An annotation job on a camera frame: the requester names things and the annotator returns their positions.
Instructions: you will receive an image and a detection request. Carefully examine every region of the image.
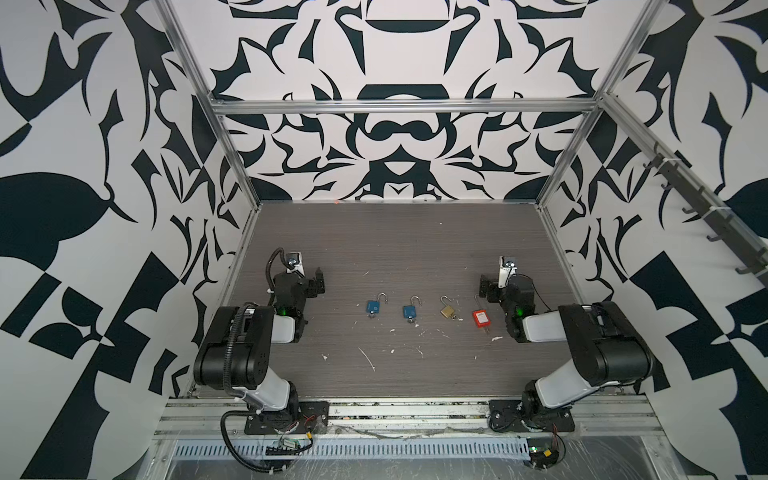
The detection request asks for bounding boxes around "red padlock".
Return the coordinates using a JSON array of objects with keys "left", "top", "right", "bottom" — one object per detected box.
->
[{"left": 472, "top": 295, "right": 491, "bottom": 334}]

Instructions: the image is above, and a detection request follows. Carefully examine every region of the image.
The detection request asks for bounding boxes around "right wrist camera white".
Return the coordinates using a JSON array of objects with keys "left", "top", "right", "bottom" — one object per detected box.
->
[{"left": 498, "top": 255, "right": 517, "bottom": 288}]

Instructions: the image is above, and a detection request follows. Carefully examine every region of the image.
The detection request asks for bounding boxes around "brass padlock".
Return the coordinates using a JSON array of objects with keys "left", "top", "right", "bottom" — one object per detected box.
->
[{"left": 440, "top": 295, "right": 458, "bottom": 320}]

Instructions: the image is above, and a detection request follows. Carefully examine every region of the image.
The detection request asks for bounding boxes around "blue padlock far left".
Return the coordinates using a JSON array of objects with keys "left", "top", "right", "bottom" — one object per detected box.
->
[{"left": 365, "top": 292, "right": 388, "bottom": 318}]

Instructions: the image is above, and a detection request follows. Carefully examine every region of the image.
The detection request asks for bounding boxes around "grey wall hook rail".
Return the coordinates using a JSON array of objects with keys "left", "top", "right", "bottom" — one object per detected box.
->
[{"left": 644, "top": 141, "right": 767, "bottom": 288}]

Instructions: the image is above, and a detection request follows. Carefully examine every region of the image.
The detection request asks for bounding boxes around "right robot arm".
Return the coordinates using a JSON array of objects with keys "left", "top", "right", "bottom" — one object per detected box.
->
[{"left": 477, "top": 274, "right": 655, "bottom": 432}]

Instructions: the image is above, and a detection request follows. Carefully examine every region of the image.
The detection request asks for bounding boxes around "black corrugated cable left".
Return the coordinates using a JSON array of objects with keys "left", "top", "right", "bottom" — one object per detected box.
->
[{"left": 218, "top": 410, "right": 313, "bottom": 474}]

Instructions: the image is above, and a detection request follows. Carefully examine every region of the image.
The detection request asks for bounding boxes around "blue padlock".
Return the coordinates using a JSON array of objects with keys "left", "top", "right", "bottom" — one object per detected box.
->
[
  {"left": 402, "top": 295, "right": 422, "bottom": 324},
  {"left": 365, "top": 292, "right": 388, "bottom": 318}
]

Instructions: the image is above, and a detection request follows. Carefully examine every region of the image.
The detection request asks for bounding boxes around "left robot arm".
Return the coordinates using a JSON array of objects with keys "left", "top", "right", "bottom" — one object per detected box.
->
[{"left": 193, "top": 269, "right": 325, "bottom": 423}]

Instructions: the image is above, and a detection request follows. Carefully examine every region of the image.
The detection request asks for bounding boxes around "white slotted cable duct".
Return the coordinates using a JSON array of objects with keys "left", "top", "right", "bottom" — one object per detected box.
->
[{"left": 170, "top": 437, "right": 532, "bottom": 462}]

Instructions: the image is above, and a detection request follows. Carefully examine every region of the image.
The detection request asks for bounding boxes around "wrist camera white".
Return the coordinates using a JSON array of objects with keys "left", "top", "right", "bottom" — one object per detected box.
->
[
  {"left": 284, "top": 252, "right": 304, "bottom": 275},
  {"left": 498, "top": 255, "right": 517, "bottom": 288}
]

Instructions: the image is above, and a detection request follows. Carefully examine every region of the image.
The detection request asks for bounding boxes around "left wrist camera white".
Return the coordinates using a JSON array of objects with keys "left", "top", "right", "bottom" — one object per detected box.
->
[{"left": 284, "top": 252, "right": 304, "bottom": 275}]

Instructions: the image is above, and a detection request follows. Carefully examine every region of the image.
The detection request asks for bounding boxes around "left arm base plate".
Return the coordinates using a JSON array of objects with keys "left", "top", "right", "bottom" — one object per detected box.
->
[{"left": 244, "top": 401, "right": 330, "bottom": 435}]

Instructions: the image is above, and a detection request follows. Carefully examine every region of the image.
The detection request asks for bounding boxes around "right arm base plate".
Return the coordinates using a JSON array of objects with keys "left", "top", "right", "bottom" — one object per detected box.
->
[{"left": 488, "top": 399, "right": 576, "bottom": 433}]

